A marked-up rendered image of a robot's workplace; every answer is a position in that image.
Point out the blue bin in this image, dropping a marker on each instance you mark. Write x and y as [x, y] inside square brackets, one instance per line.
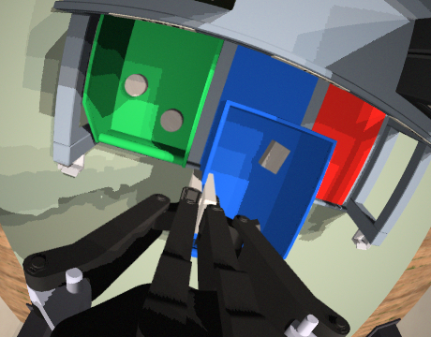
[282, 201]

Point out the beige round disc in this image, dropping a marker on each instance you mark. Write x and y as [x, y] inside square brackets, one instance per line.
[136, 84]
[172, 120]

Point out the olive green case with orange latches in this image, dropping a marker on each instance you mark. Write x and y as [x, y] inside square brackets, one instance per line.
[227, 4]

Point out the green bin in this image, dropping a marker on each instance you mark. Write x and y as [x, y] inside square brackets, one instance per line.
[176, 63]

